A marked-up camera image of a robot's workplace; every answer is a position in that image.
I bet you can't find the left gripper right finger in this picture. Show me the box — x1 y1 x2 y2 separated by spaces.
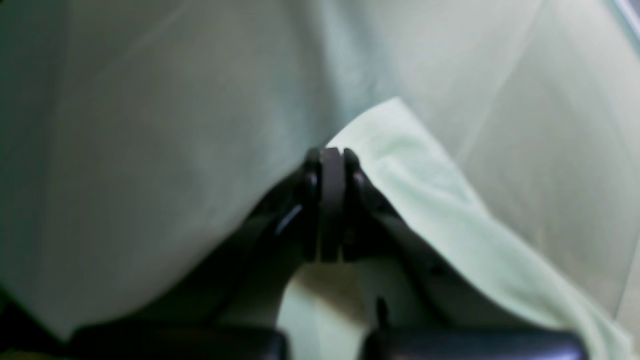
331 148 589 360

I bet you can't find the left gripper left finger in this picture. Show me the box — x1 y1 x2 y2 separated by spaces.
65 148 332 360

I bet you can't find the light green polo t-shirt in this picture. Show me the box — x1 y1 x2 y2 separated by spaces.
277 98 639 360

